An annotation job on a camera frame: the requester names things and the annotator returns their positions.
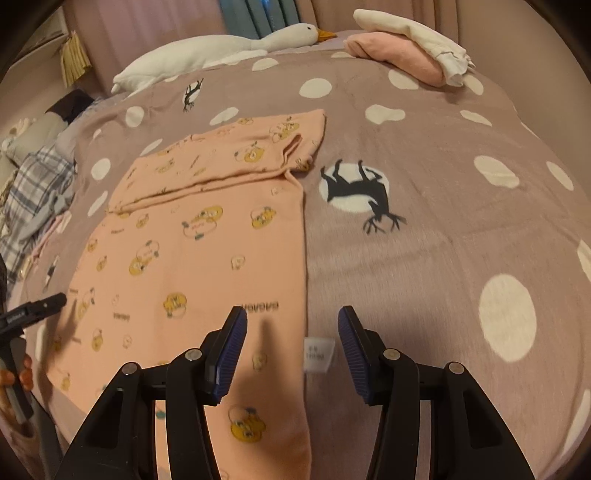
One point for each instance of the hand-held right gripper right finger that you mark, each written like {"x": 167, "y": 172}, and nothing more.
{"x": 348, "y": 350}

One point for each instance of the grey pillow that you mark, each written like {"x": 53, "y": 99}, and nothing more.
{"x": 34, "y": 136}

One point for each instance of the dark cloth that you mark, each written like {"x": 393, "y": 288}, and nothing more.
{"x": 69, "y": 108}

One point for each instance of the white goose plush toy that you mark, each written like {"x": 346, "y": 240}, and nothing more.
{"x": 184, "y": 55}

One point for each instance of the plaid cloth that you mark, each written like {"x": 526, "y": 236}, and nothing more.
{"x": 32, "y": 194}

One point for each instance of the pink folded cloth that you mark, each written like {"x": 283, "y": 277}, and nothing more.
{"x": 397, "y": 53}

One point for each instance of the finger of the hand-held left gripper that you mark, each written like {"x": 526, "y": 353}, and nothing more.
{"x": 46, "y": 305}

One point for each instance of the yellow tasselled hanging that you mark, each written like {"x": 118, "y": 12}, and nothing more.
{"x": 74, "y": 57}

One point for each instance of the teal curtain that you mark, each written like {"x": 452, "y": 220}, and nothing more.
{"x": 249, "y": 16}

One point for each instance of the pink curtain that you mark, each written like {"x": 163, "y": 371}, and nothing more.
{"x": 152, "y": 21}
{"x": 332, "y": 11}

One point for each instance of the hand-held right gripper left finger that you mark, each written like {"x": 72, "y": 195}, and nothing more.
{"x": 228, "y": 350}

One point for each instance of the mauve polka dot blanket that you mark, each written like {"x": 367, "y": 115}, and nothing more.
{"x": 415, "y": 277}

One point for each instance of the white folded cloth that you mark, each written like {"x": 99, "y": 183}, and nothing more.
{"x": 415, "y": 25}

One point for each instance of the person's left hand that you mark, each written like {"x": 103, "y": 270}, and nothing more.
{"x": 25, "y": 376}

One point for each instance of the peach cartoon print garment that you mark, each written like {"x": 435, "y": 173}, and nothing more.
{"x": 194, "y": 258}

